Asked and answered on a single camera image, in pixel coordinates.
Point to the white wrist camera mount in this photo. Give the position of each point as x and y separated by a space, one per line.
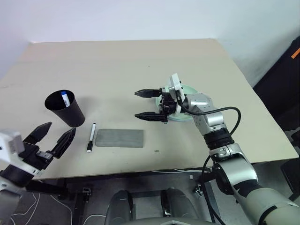
11 143
177 85

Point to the white marker black cap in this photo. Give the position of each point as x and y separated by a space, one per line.
91 137

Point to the dark grey rounded shape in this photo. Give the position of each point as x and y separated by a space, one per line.
180 204
120 206

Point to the black table frame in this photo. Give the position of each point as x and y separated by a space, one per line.
47 186

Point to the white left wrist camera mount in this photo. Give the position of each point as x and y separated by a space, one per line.
11 143

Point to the white marker blue cap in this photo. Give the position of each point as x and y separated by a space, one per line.
65 99

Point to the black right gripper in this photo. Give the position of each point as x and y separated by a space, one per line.
168 104

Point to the black tapered pen cup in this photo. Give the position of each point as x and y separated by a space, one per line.
70 114

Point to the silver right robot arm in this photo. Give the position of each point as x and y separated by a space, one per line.
234 168

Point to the blue plastic plate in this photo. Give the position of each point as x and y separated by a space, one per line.
180 119

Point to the black equipment box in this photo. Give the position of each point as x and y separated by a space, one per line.
291 178

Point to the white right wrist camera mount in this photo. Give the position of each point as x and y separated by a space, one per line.
177 85

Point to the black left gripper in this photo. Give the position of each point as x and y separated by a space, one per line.
35 157

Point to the light green plastic plate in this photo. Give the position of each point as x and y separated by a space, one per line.
191 90

